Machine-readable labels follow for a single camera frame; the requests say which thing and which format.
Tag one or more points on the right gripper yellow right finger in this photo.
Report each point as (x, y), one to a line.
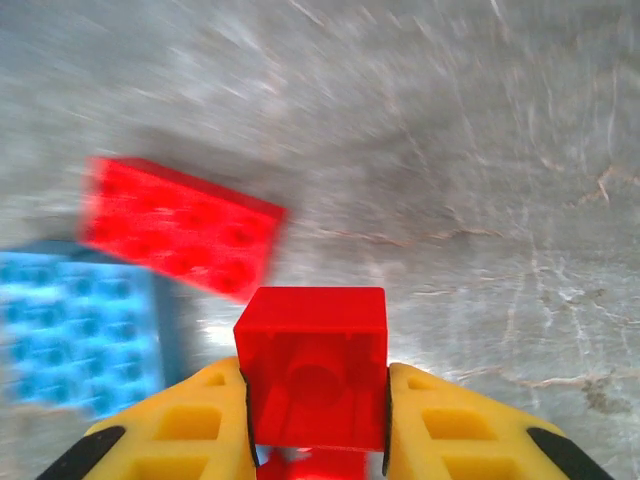
(460, 430)

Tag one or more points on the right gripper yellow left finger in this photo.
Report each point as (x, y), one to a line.
(190, 425)

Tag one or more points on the small square red lego brick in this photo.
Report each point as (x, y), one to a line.
(310, 320)

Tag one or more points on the large blue lego brick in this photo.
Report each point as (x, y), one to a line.
(75, 325)

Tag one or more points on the red two-by-four lego brick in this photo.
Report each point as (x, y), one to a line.
(175, 225)

